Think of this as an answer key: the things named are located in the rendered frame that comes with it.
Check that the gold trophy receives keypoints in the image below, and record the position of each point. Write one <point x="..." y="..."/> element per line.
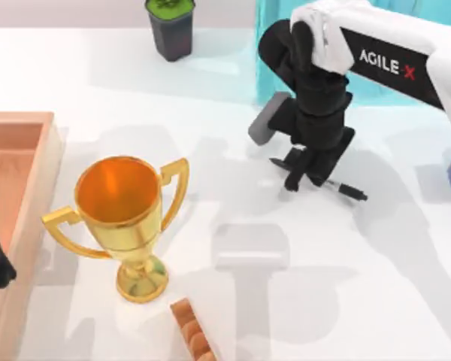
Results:
<point x="124" y="210"/>

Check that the brown bread loaf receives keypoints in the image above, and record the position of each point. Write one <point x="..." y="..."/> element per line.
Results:
<point x="195" y="331"/>

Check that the black marker pen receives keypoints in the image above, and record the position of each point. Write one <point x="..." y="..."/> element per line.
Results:
<point x="347" y="190"/>

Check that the shallow salmon-coloured box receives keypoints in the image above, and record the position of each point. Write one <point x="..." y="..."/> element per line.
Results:
<point x="19" y="180"/>

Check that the dark grey plant pot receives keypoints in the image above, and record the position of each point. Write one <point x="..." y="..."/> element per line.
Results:
<point x="171" y="34"/>

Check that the pale grey rounded box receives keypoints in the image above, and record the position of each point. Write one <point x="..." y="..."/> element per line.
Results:
<point x="265" y="120"/>

